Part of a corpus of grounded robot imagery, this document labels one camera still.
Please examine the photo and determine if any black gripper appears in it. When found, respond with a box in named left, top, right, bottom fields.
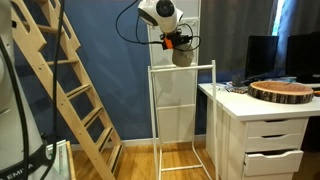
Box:
left=164, top=30, right=194, bottom=51

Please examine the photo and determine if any beige cap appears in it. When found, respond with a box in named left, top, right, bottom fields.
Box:
left=171, top=45, right=196, bottom=68

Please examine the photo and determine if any white metal mesh rack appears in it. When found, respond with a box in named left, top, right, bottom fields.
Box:
left=146, top=0, right=220, bottom=180

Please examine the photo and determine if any dark grey curtain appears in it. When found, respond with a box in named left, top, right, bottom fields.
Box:
left=198, top=0, right=320, bottom=76

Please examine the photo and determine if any small dark desk cup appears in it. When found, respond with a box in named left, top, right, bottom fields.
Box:
left=231, top=73, right=246, bottom=87

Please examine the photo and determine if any small patterned desk item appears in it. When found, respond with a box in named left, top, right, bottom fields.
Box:
left=229, top=86, right=250, bottom=95

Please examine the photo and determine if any black computer monitor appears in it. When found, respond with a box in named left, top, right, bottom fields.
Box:
left=285, top=31, right=320, bottom=85
left=244, top=35, right=280, bottom=82

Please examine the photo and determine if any white desk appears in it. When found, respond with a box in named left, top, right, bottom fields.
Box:
left=197, top=82, right=320, bottom=180

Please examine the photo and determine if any round wood slice with bark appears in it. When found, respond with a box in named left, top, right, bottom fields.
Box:
left=247, top=80, right=315, bottom=105

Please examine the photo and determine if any white baseboard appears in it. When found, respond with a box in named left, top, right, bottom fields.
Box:
left=70, top=134, right=207, bottom=152

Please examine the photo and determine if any white desk drawer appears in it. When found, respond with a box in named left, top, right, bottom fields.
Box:
left=247, top=117, right=310, bottom=138
left=242, top=149, right=305, bottom=177
left=245, top=133, right=306, bottom=154

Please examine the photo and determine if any light wooden ladder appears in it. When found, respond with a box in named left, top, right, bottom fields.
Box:
left=9, top=0, right=124, bottom=180

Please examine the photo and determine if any orange wrist mount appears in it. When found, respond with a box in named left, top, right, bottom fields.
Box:
left=162, top=37, right=174, bottom=51

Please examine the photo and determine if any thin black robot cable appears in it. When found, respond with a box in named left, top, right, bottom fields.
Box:
left=115, top=0, right=202, bottom=53

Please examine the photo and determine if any hanging black robot cable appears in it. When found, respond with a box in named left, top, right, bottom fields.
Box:
left=39, top=0, right=66, bottom=180

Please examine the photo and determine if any aluminium rail with wooden edge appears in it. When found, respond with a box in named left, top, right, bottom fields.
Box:
left=46, top=139, right=77, bottom=180

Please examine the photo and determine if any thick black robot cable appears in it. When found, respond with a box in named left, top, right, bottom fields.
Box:
left=0, top=39, right=31, bottom=180

